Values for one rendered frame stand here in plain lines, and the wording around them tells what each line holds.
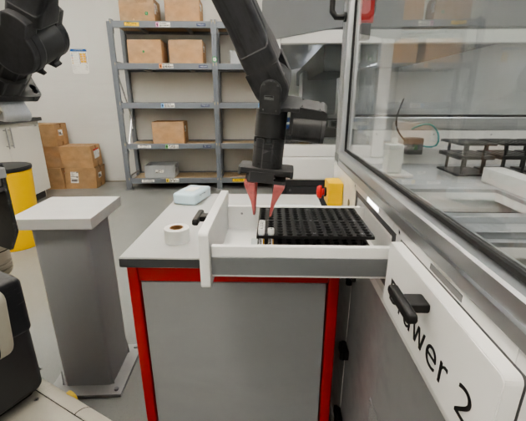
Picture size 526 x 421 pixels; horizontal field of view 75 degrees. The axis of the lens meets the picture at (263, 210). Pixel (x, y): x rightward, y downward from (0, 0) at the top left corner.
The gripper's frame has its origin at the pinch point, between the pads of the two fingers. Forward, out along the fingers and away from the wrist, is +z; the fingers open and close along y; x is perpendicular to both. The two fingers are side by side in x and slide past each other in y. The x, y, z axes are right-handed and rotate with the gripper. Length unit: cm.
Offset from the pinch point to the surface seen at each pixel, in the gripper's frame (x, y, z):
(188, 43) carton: -376, 124, -65
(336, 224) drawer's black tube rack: -2.6, -15.4, 2.0
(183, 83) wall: -416, 142, -19
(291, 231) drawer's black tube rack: 2.1, -6.2, 2.9
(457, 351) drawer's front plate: 34.3, -23.0, 0.7
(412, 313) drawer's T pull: 29.9, -19.7, -0.2
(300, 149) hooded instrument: -84, -10, 0
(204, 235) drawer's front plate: 11.0, 9.1, 1.6
